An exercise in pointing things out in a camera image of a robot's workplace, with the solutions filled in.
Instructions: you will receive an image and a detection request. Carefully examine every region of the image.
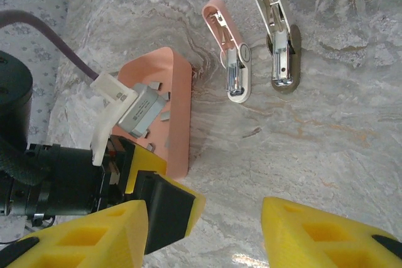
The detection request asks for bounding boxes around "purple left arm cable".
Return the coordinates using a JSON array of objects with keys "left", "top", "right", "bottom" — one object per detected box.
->
[{"left": 0, "top": 9, "right": 101, "bottom": 84}]

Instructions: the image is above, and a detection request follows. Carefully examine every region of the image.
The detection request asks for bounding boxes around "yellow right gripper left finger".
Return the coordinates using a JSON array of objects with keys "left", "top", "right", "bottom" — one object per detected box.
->
[{"left": 0, "top": 200, "right": 149, "bottom": 268}]

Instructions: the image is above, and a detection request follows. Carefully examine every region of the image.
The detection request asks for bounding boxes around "beige stapler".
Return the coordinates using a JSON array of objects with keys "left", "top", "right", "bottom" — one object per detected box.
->
[{"left": 251, "top": 0, "right": 302, "bottom": 96}]

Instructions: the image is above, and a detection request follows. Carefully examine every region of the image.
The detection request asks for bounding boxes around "pink stapler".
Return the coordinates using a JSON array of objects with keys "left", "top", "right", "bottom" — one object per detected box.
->
[{"left": 201, "top": 0, "right": 253, "bottom": 104}]

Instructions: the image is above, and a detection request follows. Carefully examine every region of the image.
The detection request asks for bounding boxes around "pink plastic tray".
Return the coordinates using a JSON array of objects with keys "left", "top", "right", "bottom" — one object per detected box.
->
[{"left": 111, "top": 46, "right": 193, "bottom": 178}]

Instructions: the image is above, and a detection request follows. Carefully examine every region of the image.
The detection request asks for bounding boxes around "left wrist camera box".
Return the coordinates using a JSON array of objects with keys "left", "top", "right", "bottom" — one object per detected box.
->
[{"left": 89, "top": 72, "right": 169, "bottom": 167}]

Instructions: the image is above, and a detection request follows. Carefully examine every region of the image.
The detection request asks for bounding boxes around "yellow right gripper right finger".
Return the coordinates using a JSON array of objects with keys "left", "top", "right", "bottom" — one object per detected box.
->
[{"left": 261, "top": 196, "right": 402, "bottom": 268}]

